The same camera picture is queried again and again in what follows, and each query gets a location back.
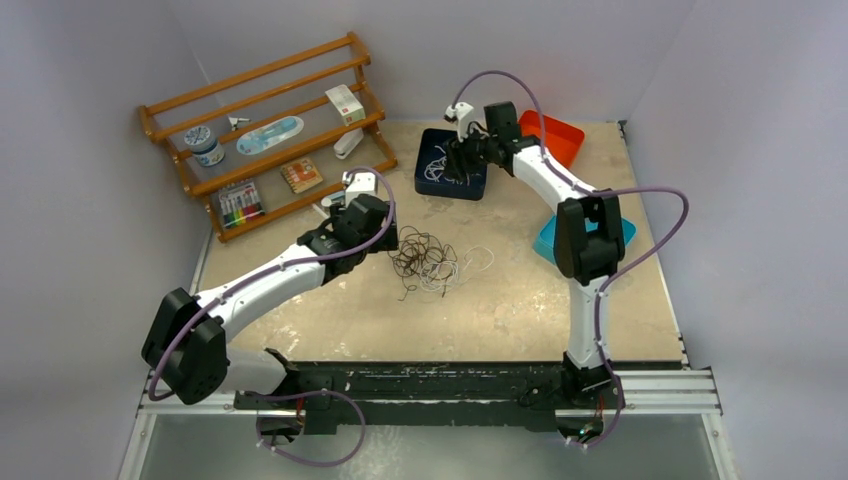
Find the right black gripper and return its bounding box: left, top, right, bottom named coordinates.
left=444, top=124, right=499, bottom=183

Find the brown cable bundle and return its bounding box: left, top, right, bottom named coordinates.
left=386, top=225, right=460, bottom=303

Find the white cable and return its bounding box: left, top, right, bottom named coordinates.
left=423, top=139, right=473, bottom=187

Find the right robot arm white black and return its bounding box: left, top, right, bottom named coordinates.
left=444, top=101, right=625, bottom=407

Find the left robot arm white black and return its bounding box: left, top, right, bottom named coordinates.
left=141, top=194, right=397, bottom=409

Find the dark navy square tray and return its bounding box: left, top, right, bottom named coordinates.
left=414, top=128, right=487, bottom=201

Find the small blue white stapler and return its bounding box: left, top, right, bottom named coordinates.
left=320, top=191, right=345, bottom=210

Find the orange square tray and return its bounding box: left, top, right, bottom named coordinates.
left=518, top=110, right=586, bottom=169

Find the orange patterned small pack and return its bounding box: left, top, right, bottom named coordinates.
left=280, top=157, right=324, bottom=194

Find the cyan square tray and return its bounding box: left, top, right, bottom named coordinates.
left=533, top=216, right=637, bottom=265

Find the white red small box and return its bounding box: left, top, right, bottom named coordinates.
left=325, top=85, right=366, bottom=126

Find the coloured marker set pack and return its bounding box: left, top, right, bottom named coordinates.
left=218, top=179, right=266, bottom=230

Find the wooden three-tier rack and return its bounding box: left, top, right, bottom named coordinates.
left=139, top=31, right=399, bottom=244

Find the oval blue white package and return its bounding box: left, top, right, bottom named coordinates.
left=236, top=116, right=304, bottom=155

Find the small metal clip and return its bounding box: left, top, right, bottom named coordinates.
left=228, top=117, right=251, bottom=131

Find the blue white round jar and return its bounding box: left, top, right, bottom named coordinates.
left=183, top=125, right=225, bottom=167

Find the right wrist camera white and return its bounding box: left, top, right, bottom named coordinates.
left=444, top=101, right=475, bottom=142

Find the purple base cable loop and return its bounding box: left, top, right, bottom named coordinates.
left=255, top=388, right=370, bottom=469

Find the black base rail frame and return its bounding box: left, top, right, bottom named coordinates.
left=139, top=359, right=723, bottom=439

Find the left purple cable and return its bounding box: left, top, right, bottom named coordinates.
left=146, top=166, right=397, bottom=403

